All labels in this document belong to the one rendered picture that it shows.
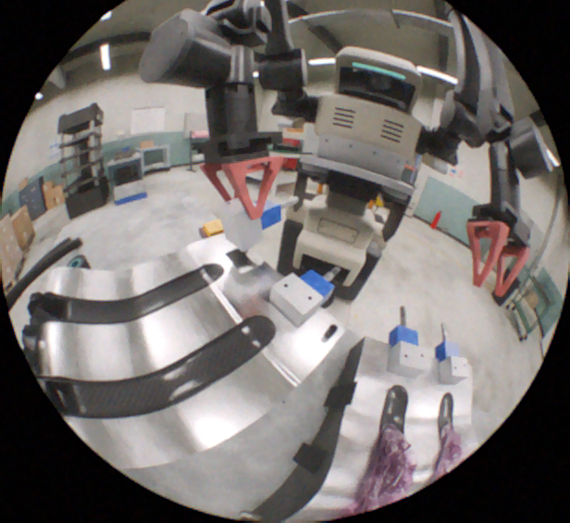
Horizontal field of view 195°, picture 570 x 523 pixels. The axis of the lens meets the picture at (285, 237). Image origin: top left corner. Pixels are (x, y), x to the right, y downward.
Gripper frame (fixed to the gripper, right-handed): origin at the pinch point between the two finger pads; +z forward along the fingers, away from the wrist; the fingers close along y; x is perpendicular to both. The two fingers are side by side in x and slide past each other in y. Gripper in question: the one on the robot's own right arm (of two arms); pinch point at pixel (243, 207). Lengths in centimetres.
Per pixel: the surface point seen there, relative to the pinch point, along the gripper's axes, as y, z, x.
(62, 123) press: -347, -162, -168
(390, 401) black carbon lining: 27.8, 15.6, -2.8
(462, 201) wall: 150, 86, 530
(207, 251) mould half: -5.1, 6.9, -5.5
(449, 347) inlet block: 35.1, 16.5, 10.1
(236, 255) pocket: -3.3, 9.1, -1.4
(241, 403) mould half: 15.0, 8.8, -13.2
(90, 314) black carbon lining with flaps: -0.2, 3.4, -24.7
